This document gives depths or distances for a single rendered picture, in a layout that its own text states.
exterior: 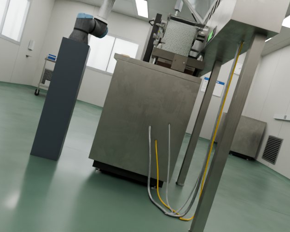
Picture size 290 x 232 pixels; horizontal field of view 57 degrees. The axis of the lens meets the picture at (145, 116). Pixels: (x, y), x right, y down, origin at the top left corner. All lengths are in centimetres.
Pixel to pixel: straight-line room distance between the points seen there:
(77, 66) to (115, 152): 69
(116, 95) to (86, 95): 607
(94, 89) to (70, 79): 592
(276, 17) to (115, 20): 691
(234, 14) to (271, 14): 18
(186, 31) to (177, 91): 57
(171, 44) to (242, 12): 89
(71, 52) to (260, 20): 127
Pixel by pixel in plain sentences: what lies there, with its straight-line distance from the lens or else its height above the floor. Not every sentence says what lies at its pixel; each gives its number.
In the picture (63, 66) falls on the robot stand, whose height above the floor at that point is 70.
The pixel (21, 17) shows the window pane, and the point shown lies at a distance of 745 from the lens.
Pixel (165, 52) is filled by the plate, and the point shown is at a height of 101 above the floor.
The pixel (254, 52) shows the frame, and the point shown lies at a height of 104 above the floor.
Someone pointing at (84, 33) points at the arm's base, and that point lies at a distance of 212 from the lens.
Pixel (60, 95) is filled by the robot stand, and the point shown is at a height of 49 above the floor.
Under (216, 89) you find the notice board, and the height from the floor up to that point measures 150.
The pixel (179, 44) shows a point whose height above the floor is 114.
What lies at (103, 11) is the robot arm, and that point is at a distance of 223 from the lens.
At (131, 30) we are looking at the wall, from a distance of 805.
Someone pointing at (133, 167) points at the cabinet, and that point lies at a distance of 199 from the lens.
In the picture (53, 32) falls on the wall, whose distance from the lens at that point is 854.
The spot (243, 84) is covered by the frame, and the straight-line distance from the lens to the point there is 149.
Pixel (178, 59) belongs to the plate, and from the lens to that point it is 200.
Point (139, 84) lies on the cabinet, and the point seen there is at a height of 73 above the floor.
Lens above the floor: 64
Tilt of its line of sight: 3 degrees down
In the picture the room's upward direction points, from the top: 17 degrees clockwise
